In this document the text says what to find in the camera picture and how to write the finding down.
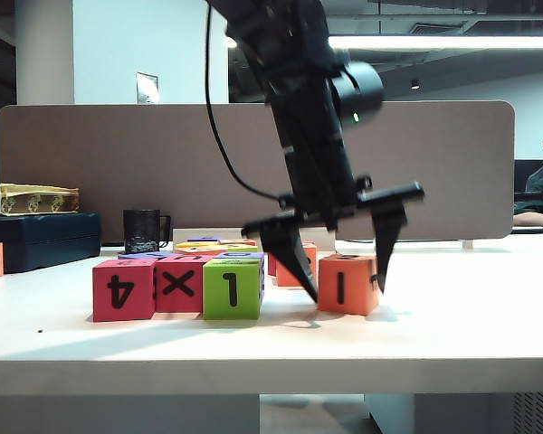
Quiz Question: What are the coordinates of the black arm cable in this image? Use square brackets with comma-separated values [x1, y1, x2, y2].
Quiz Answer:
[205, 4, 284, 203]

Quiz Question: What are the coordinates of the orange block 2 and I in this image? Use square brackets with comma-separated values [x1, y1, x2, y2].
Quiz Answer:
[319, 253, 382, 316]

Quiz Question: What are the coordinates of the brown desk divider panel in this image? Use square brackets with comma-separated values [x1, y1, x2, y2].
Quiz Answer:
[0, 99, 516, 243]

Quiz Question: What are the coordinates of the orange block letter C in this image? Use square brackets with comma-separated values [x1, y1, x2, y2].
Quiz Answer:
[174, 246, 227, 257]

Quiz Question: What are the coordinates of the red block X and U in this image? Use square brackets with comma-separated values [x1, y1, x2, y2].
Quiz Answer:
[153, 254, 212, 314]

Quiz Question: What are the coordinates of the ceiling air vent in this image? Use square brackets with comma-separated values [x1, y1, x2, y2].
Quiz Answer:
[409, 22, 467, 36]

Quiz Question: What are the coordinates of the framed wall sign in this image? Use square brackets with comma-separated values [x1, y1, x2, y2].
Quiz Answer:
[135, 71, 159, 105]

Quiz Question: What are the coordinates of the red block numeral 4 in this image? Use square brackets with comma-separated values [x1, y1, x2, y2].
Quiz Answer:
[92, 258, 158, 323]

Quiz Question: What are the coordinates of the black mug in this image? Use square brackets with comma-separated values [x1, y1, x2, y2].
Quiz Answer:
[122, 207, 172, 255]

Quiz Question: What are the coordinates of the navy hard case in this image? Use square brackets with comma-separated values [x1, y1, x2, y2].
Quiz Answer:
[0, 212, 103, 275]

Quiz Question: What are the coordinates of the dark computer monitor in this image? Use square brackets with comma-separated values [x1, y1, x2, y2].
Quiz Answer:
[514, 158, 543, 203]

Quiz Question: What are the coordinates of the grey under-desk cabinet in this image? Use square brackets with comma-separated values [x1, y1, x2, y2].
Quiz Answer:
[364, 392, 543, 434]

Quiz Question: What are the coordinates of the green block 1 and C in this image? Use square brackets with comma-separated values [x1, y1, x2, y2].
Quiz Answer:
[202, 258, 262, 321]

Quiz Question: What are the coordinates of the yellow patterned box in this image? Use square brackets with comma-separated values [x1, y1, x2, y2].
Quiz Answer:
[0, 183, 81, 216]

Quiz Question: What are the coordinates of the beige cable tray rail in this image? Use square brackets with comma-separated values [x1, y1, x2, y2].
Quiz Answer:
[172, 227, 337, 254]

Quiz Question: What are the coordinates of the bare person forearm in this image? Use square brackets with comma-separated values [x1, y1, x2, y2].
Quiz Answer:
[513, 211, 543, 227]

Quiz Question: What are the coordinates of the orange block 3 and Y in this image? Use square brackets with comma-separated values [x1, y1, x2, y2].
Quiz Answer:
[274, 242, 319, 288]

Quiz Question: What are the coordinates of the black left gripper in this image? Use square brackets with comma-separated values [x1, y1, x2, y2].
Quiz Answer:
[242, 135, 426, 304]

